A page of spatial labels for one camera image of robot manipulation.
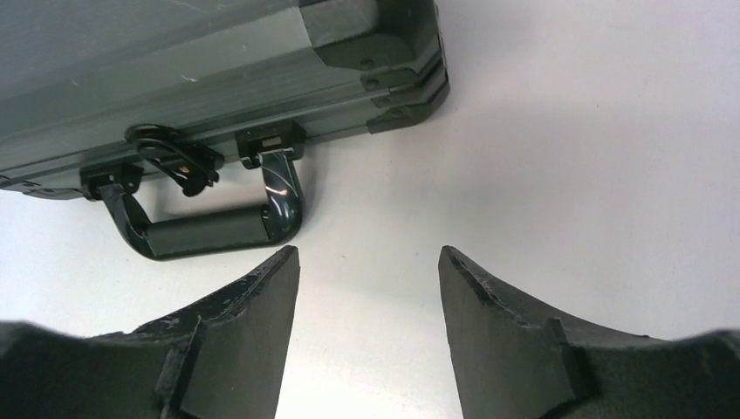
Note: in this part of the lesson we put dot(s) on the black poker case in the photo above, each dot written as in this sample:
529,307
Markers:
185,118

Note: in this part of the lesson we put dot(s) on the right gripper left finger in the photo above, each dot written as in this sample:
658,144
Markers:
222,356

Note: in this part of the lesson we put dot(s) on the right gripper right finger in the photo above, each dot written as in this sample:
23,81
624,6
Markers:
514,356

